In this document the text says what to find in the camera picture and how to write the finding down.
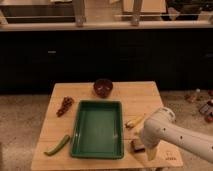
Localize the wooden folding table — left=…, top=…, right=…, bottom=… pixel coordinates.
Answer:
left=31, top=81, right=183, bottom=171

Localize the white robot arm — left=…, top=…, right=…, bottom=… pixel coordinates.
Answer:
left=139, top=107, right=213, bottom=163

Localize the dark purple bowl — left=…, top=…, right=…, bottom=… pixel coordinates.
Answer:
left=93, top=79, right=113, bottom=98

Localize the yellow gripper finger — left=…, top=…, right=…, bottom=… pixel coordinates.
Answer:
left=146, top=147, right=157, bottom=161

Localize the brown grape bunch toy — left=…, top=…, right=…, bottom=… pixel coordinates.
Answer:
left=56, top=97, right=74, bottom=117

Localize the green plastic tray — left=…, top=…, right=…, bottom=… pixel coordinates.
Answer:
left=70, top=100, right=124, bottom=160

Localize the metal railing frame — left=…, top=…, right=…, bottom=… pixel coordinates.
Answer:
left=0, top=0, right=213, bottom=31

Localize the yellow banana toy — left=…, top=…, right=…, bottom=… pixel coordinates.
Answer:
left=125, top=116, right=144, bottom=129

